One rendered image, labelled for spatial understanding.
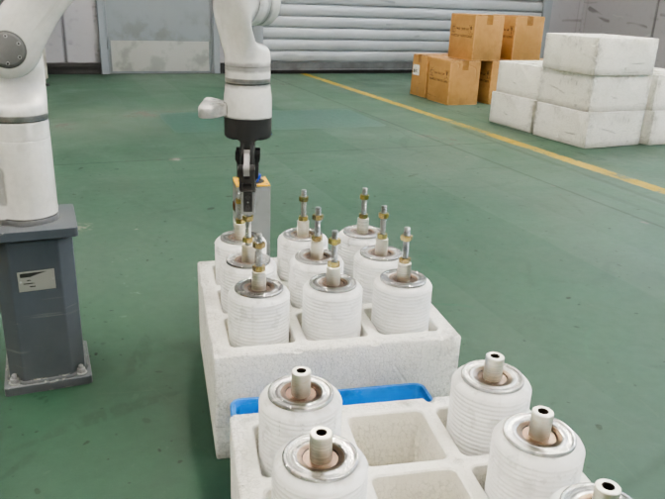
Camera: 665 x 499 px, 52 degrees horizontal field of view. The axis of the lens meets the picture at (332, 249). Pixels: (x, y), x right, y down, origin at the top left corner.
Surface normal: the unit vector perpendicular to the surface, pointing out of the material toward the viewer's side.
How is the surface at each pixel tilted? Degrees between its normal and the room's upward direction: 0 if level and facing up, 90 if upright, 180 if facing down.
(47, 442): 0
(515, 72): 90
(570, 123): 90
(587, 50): 90
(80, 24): 90
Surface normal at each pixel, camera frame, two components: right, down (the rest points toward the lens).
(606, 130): 0.44, 0.33
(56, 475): 0.04, -0.94
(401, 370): 0.24, 0.35
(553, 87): -0.92, 0.11
